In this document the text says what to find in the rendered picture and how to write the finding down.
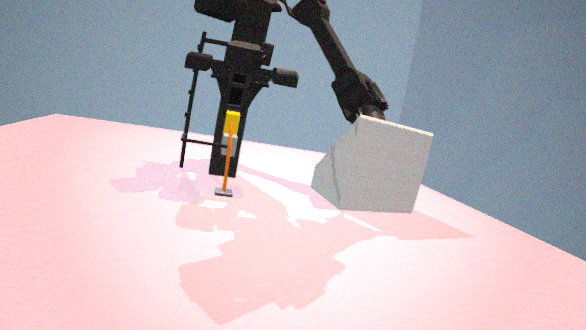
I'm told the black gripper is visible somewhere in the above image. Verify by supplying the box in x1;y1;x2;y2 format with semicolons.
184;26;299;121

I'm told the black power strip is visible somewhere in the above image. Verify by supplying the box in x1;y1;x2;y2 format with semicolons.
208;72;248;178

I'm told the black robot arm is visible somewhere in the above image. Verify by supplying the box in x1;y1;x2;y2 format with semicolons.
194;0;388;124

